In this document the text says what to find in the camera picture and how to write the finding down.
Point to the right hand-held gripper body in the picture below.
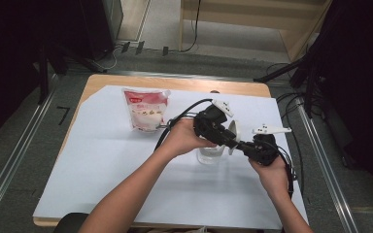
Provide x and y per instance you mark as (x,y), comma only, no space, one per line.
(265,150)

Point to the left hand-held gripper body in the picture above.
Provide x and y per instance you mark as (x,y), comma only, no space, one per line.
(209,124)

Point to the clear jug with white lid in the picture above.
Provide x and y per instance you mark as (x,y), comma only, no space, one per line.
(210,156)

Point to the red and white pouch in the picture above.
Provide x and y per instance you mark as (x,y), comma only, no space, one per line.
(142,108)

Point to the person's right hand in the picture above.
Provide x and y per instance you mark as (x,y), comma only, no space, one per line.
(273,176)

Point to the person's left hand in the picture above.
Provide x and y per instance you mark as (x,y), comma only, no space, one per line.
(181,139)

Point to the wooden table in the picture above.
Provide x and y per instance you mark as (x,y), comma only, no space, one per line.
(162,83)

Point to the black metal stand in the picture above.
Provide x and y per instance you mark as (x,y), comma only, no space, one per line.
(281,71)

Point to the white paper sheet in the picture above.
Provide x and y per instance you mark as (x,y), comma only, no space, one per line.
(142,181)

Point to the light wooden shelf unit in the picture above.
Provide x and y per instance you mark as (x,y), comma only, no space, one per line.
(233,24)

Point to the black curtain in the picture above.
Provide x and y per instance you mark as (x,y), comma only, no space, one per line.
(9,48)
(362,81)

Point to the black cabinet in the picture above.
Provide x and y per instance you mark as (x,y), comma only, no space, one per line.
(100,29)

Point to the dark rounded object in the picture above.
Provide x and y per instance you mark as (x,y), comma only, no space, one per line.
(69,223)

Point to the metal floor rail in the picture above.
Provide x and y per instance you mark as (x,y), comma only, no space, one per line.
(16,152)
(325,163)

